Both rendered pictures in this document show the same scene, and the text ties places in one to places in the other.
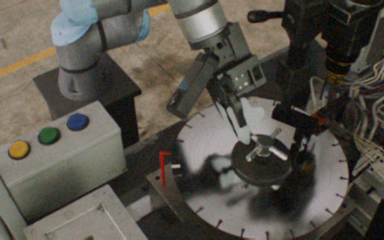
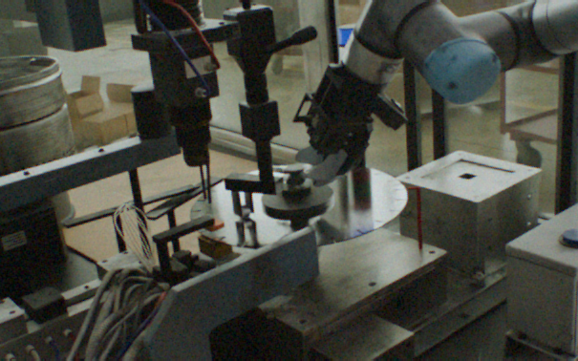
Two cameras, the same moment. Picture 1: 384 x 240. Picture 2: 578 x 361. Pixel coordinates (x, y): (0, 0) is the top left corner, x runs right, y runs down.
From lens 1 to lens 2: 1.55 m
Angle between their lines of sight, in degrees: 113
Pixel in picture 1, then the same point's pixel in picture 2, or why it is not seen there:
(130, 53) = not seen: outside the picture
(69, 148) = (559, 219)
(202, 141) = (372, 202)
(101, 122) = (541, 244)
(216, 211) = not seen: hidden behind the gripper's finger
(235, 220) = not seen: hidden behind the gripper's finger
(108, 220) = (458, 187)
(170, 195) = (408, 243)
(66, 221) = (501, 179)
